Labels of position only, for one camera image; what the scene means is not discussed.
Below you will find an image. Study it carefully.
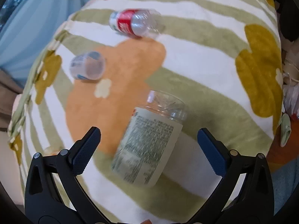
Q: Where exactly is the white cup blue logo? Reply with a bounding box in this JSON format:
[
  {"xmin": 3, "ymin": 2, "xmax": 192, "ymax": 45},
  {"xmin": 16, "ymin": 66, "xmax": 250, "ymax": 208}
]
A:
[{"xmin": 69, "ymin": 51, "xmax": 106, "ymax": 80}]

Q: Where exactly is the left brown curtain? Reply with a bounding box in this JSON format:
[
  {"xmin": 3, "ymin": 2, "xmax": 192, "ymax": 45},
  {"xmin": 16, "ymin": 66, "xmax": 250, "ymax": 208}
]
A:
[{"xmin": 0, "ymin": 70, "xmax": 23, "ymax": 131}]

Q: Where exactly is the light blue window cloth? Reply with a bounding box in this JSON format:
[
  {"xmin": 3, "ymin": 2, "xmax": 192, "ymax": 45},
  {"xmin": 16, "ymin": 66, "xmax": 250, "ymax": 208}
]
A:
[{"xmin": 1, "ymin": 0, "xmax": 89, "ymax": 80}]

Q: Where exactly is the clear cup red label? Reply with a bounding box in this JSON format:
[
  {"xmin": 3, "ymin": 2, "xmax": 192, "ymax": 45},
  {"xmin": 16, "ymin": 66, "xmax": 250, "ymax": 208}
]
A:
[{"xmin": 108, "ymin": 9, "xmax": 165, "ymax": 38}]

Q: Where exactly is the green striped flower blanket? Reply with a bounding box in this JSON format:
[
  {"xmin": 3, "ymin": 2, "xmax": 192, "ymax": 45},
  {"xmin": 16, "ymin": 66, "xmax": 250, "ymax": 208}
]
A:
[{"xmin": 9, "ymin": 0, "xmax": 282, "ymax": 223}]

